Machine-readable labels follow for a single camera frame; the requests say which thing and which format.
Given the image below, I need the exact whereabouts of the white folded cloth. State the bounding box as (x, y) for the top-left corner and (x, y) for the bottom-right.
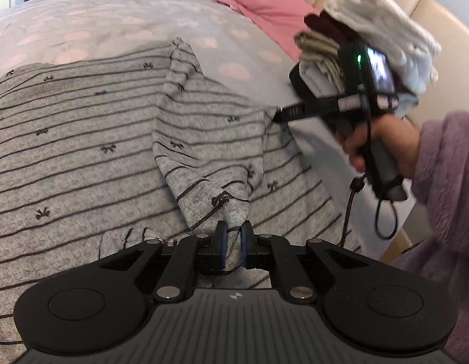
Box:
(323, 0), (443, 93)

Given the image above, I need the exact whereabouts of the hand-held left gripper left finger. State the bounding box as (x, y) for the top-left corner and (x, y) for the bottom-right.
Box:
(100, 221), (229, 304)

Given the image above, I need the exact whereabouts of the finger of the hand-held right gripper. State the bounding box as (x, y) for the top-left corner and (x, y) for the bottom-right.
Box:
(274, 99), (341, 124)

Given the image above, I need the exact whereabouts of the beige striped folded cloth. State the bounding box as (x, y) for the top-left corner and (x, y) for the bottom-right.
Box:
(294, 30), (347, 92)

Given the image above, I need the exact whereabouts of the grey striped long-sleeve top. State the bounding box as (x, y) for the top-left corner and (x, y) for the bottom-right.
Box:
(0, 38), (362, 345)

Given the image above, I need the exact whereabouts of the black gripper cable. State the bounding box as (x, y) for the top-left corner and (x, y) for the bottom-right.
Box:
(338, 121), (400, 247)

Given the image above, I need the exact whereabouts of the beige padded headboard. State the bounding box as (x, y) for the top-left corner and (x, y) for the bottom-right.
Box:
(223, 0), (469, 262)

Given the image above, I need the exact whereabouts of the dark brown folded cloth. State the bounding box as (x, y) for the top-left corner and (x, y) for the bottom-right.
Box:
(303, 11), (356, 42)

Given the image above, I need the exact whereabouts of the plain pink pillow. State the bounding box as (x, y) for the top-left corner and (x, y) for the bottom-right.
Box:
(215, 0), (322, 61)

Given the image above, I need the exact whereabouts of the person's right hand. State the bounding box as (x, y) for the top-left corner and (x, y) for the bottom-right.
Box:
(340, 114), (422, 179)

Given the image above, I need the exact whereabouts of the cream folded cloth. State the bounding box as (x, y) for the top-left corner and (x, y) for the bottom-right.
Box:
(299, 61), (337, 95)

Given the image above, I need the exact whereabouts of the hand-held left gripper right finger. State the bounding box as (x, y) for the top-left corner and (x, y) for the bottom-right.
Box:
(240, 221), (366, 304)

